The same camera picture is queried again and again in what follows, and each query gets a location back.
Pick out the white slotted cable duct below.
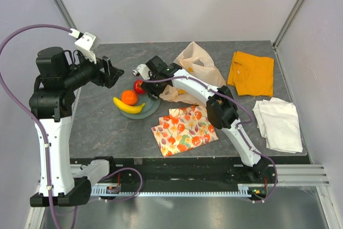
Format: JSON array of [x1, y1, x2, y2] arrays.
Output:
[[91, 184, 266, 198]]

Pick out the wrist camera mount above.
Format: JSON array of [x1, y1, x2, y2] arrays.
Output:
[[132, 64, 151, 80], [69, 28, 100, 64]]

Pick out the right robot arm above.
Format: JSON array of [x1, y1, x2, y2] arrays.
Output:
[[133, 56, 271, 183]]

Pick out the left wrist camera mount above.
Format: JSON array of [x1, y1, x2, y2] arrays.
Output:
[[69, 28, 100, 64]]

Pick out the fake orange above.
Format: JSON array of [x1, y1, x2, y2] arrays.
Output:
[[121, 90, 138, 106]]

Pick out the white folded cloth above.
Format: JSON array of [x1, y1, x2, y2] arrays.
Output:
[[253, 97, 303, 153]]

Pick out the banana print plastic bag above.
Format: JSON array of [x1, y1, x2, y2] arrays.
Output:
[[160, 42, 226, 105]]

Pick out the floral folded cloth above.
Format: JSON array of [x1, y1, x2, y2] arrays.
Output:
[[151, 106, 219, 157]]

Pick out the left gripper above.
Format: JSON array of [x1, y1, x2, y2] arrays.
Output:
[[62, 50, 124, 91]]

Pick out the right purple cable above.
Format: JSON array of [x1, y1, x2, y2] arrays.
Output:
[[144, 75, 279, 204]]

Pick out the right aluminium frame post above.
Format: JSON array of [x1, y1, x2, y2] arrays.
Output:
[[272, 0, 306, 50]]

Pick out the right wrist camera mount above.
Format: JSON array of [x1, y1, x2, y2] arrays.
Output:
[[132, 64, 151, 80]]

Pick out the fake red apple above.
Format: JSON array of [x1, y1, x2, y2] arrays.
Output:
[[133, 79, 146, 95]]

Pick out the orange folded cloth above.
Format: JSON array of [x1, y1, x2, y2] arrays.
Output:
[[227, 51, 274, 97]]

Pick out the grey green plate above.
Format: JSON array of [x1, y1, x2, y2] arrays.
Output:
[[113, 83, 161, 120]]

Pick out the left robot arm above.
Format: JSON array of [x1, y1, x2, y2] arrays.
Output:
[[29, 47, 124, 207]]

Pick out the fake banana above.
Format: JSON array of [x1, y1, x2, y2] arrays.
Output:
[[113, 97, 146, 114]]

